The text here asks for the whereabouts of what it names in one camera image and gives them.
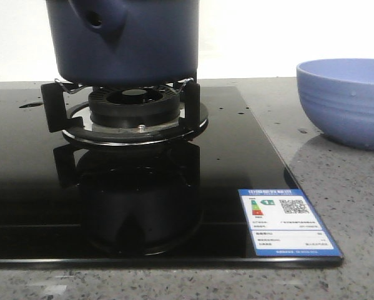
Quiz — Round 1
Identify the light blue ribbed bowl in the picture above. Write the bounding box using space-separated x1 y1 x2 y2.
297 58 374 150

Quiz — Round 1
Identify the black pot support grate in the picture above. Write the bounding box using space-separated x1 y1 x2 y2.
41 77 209 148

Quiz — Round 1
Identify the dark blue cooking pot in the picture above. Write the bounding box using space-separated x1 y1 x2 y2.
46 1 199 86

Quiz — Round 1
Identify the black gas burner head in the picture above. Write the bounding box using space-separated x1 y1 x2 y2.
88 86 180 128

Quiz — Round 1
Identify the blue energy label sticker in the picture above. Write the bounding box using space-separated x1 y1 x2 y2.
239 189 342 257

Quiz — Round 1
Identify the black glass gas stove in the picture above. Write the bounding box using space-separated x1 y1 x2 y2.
0 86 343 268

